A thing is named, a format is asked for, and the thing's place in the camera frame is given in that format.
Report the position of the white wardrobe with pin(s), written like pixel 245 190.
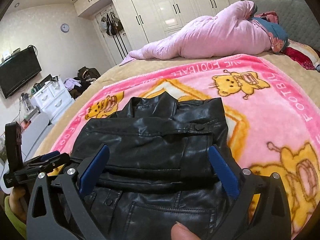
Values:
pixel 160 7

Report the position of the grey quilted headboard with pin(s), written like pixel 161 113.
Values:
pixel 295 15

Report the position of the pink printed blanket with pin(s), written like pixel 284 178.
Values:
pixel 270 110

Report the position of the white drawer cabinet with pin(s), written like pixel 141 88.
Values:
pixel 53 100

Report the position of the person's left forearm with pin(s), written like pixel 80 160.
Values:
pixel 13 217

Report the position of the purple cloth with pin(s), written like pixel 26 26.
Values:
pixel 71 83

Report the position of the olive hanging bag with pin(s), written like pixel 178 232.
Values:
pixel 117 25

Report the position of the dark clothes pile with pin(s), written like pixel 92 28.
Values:
pixel 80 90

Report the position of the person's right hand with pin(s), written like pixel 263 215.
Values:
pixel 185 231

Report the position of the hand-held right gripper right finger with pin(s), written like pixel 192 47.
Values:
pixel 223 172

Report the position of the pink duvet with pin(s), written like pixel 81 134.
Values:
pixel 212 35

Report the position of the black flat television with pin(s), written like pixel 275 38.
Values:
pixel 18 72

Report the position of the round wall clock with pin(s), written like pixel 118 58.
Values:
pixel 65 27

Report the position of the brown bag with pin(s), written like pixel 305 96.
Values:
pixel 90 73

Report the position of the teal floral pillow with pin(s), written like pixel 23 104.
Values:
pixel 275 31

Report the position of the black leather jacket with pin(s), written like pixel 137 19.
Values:
pixel 155 135

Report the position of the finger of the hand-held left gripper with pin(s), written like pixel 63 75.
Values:
pixel 46 157
pixel 60 158

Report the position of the person's left hand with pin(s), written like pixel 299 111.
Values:
pixel 18 196

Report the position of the red patterned pillow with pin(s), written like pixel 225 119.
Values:
pixel 270 16
pixel 300 57

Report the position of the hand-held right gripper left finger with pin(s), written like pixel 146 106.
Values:
pixel 93 170

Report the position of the white door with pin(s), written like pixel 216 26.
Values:
pixel 100 45

